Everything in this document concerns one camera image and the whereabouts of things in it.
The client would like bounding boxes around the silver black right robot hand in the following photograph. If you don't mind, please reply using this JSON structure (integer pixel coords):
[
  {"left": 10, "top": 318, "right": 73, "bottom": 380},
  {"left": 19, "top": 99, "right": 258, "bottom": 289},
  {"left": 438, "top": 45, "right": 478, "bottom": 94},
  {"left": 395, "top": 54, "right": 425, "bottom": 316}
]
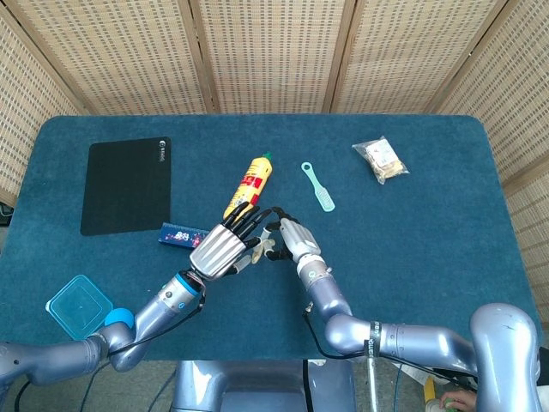
[{"left": 262, "top": 206, "right": 324, "bottom": 264}]

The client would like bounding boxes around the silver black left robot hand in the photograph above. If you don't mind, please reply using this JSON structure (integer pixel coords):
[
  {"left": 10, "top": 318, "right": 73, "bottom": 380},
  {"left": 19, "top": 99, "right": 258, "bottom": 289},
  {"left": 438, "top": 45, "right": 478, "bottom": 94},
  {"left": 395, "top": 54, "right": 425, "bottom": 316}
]
[{"left": 189, "top": 201, "right": 264, "bottom": 282}]

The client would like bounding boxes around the beige dough stick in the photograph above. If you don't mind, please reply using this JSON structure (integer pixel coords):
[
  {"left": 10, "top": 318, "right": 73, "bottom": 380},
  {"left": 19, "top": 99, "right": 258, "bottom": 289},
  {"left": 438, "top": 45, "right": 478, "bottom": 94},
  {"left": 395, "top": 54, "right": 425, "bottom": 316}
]
[{"left": 250, "top": 234, "right": 277, "bottom": 264}]

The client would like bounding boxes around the dark blue printed carton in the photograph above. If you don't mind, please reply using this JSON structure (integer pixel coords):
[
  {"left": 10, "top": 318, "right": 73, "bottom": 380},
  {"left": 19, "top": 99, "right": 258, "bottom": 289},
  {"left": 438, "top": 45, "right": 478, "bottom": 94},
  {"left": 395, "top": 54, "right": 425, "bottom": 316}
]
[{"left": 158, "top": 221, "right": 212, "bottom": 251}]

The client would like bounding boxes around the teal plastic brush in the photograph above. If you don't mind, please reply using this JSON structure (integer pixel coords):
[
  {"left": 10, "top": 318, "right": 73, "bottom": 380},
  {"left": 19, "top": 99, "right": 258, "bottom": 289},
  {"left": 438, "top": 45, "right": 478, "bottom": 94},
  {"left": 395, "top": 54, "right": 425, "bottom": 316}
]
[{"left": 299, "top": 161, "right": 336, "bottom": 214}]

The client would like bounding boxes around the yellow bottle with red label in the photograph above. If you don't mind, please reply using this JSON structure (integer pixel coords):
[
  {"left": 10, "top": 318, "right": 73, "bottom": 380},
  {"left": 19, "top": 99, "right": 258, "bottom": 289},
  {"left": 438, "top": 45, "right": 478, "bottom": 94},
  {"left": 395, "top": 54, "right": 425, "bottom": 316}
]
[{"left": 223, "top": 151, "right": 275, "bottom": 221}]

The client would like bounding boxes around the blue plush tablecloth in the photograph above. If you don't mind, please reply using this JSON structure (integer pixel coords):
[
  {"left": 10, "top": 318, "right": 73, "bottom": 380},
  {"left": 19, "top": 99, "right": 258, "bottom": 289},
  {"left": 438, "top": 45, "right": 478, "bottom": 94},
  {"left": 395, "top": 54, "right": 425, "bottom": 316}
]
[{"left": 0, "top": 113, "right": 544, "bottom": 362}]

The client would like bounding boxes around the black mouse pad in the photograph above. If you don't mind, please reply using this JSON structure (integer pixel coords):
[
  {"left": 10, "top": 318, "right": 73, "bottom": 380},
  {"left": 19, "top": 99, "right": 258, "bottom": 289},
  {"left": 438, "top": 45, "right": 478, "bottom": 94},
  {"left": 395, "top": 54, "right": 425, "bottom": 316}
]
[{"left": 80, "top": 136, "right": 173, "bottom": 237}]

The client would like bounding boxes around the clear bag of snacks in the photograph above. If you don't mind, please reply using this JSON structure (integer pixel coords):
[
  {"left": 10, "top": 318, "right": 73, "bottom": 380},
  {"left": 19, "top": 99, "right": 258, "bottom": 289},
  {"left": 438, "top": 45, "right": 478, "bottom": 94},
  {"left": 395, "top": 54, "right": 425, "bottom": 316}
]
[{"left": 351, "top": 135, "right": 410, "bottom": 186}]

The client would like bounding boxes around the blue-grey robot torso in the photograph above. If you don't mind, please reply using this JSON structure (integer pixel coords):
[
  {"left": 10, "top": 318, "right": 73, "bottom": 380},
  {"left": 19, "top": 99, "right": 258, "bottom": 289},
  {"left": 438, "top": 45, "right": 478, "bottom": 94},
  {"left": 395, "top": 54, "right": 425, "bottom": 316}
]
[{"left": 171, "top": 359, "right": 358, "bottom": 412}]

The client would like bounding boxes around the blue plastic container lid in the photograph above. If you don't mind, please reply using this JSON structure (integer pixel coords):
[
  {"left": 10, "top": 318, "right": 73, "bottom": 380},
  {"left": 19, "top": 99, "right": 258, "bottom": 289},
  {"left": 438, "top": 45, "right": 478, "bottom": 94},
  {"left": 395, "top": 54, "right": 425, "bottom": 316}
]
[{"left": 45, "top": 274, "right": 115, "bottom": 342}]

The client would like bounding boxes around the silver metal pole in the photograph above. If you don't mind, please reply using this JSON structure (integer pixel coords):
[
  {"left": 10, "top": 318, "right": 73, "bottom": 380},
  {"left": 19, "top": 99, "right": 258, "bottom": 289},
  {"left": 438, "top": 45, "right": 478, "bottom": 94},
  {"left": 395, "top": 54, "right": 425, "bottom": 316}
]
[{"left": 365, "top": 355, "right": 382, "bottom": 412}]

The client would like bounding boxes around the white paper sheet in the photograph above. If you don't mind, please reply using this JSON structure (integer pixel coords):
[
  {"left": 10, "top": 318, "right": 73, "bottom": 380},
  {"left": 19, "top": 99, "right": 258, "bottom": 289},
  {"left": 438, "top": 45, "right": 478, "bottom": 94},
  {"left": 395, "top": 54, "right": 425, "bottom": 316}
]
[{"left": 397, "top": 363, "right": 431, "bottom": 388}]

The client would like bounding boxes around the woven bamboo folding screen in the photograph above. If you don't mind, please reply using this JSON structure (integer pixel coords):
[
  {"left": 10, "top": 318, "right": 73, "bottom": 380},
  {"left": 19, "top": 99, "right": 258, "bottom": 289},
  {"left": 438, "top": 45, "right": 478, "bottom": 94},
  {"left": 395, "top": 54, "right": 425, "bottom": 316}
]
[{"left": 0, "top": 0, "right": 549, "bottom": 331}]

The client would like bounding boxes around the bystander bare hand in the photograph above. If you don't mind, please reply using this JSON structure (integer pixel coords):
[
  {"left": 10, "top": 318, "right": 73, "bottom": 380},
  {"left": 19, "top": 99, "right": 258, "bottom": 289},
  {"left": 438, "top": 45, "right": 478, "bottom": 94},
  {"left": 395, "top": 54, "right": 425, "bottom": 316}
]
[{"left": 440, "top": 387, "right": 478, "bottom": 412}]

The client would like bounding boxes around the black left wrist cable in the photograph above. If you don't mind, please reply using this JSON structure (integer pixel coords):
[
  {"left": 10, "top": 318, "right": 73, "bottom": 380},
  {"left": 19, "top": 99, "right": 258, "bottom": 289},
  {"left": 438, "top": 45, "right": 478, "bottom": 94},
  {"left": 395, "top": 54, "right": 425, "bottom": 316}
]
[{"left": 12, "top": 294, "right": 207, "bottom": 412}]

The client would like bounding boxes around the black velcro strap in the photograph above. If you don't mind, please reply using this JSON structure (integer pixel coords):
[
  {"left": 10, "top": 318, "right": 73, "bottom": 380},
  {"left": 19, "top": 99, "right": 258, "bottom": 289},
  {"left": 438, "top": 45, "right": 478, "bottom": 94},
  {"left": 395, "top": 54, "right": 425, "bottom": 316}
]
[{"left": 363, "top": 318, "right": 381, "bottom": 359}]

